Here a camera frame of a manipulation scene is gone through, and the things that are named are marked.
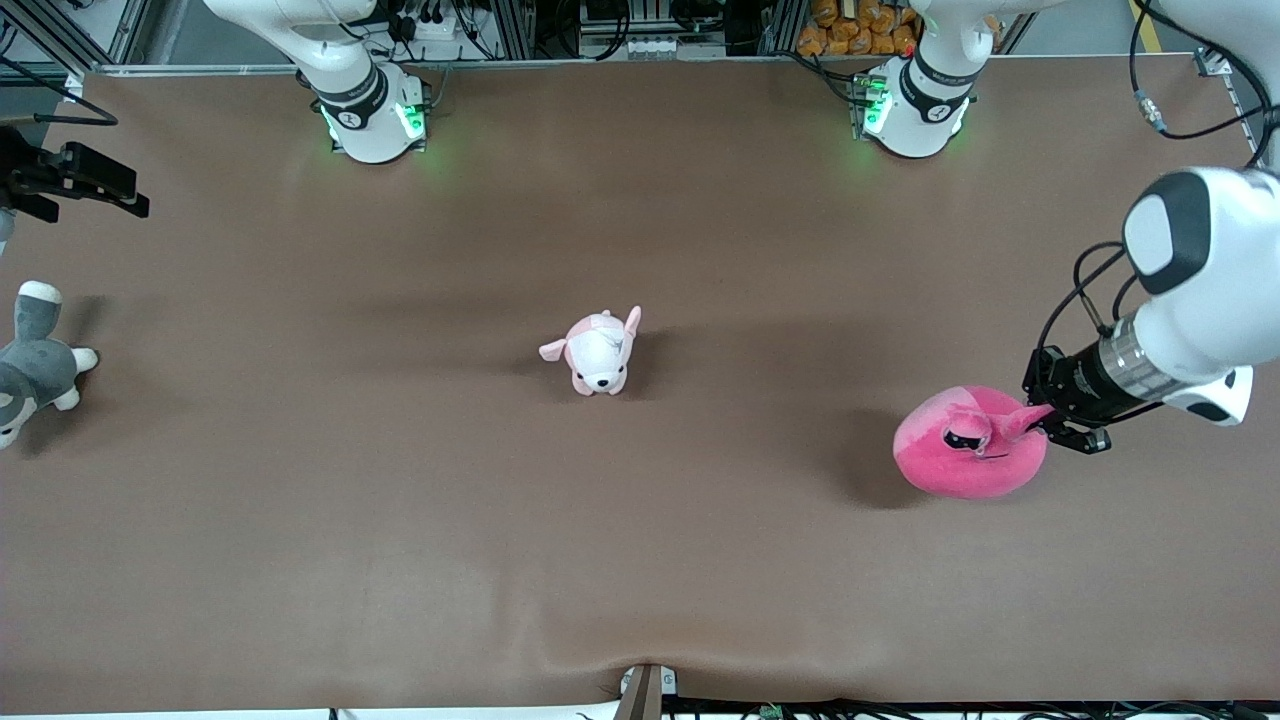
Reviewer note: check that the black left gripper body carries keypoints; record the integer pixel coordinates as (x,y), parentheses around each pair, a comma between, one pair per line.
(1066,384)

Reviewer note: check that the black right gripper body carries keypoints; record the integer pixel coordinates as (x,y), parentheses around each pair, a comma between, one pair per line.
(30,170)

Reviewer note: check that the bright pink round plush toy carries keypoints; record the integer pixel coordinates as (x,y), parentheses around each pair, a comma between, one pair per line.
(960,465)

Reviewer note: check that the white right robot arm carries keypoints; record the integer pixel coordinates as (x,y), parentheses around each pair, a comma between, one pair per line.
(370,130)

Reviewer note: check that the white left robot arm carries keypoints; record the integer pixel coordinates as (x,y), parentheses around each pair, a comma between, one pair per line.
(1210,260)

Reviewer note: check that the grey white plush toy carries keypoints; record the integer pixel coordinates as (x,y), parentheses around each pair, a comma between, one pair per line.
(35,375)

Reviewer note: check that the pale pink dog plush toy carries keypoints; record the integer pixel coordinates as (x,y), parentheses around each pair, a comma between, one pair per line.
(598,355)

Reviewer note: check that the white power strip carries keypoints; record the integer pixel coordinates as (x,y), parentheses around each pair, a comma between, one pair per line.
(430,20)

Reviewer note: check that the orange round items pile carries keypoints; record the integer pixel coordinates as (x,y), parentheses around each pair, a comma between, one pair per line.
(860,30)

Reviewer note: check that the brown table cover mat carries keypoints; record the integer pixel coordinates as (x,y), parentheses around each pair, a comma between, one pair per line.
(640,550)

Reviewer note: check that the white connector block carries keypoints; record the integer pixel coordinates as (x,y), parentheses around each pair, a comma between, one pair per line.
(658,46)

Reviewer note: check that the white table corner bracket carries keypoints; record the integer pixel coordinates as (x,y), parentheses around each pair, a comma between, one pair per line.
(74,86)
(1212,62)

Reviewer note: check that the aluminium camera mount post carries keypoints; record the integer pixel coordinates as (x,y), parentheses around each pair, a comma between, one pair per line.
(645,695)

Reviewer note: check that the aluminium table edge rail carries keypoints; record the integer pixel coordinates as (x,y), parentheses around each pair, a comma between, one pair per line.
(620,62)

